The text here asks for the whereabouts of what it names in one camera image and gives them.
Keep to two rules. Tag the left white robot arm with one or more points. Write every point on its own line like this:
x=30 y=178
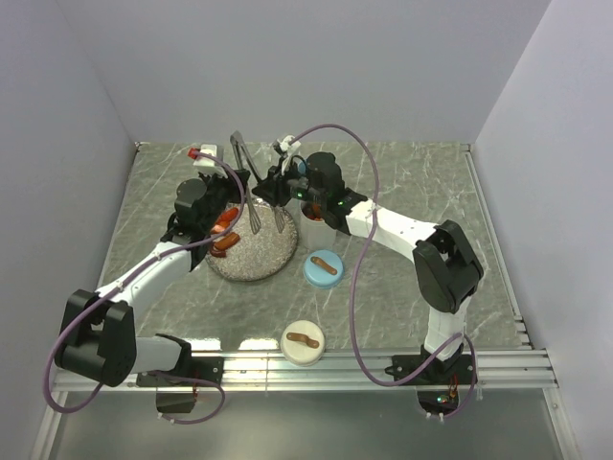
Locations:
x=97 y=337

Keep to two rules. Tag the white lid brown handle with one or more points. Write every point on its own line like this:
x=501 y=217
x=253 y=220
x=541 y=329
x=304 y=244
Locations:
x=303 y=343

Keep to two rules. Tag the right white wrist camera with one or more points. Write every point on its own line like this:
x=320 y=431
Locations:
x=287 y=148

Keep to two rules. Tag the aluminium front rail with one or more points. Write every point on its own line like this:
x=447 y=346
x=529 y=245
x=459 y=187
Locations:
x=338 y=370

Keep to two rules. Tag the white cylindrical container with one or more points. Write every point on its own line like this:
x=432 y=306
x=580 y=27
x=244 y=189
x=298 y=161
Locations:
x=314 y=232

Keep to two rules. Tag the red sausage toy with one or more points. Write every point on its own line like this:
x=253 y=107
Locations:
x=224 y=220

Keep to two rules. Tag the aluminium rail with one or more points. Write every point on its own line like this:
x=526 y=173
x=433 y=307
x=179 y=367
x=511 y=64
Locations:
x=518 y=318
x=338 y=370

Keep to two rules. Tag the speckled grey plate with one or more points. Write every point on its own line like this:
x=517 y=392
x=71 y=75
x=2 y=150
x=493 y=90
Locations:
x=258 y=256

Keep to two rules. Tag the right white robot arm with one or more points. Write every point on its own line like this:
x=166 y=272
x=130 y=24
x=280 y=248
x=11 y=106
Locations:
x=447 y=268

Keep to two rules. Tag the blue lid brown handle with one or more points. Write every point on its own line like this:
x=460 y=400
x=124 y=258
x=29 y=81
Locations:
x=323 y=269

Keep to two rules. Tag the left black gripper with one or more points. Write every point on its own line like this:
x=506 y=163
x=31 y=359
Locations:
x=228 y=180

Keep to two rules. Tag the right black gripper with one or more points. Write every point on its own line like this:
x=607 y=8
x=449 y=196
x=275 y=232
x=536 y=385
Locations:
x=272 y=191

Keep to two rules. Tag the aluminium right side rail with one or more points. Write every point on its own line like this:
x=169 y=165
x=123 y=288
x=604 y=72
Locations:
x=518 y=318

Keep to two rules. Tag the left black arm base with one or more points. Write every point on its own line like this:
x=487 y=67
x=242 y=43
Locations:
x=177 y=390

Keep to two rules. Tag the brown sausage toy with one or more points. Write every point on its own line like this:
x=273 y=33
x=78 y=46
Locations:
x=220 y=247

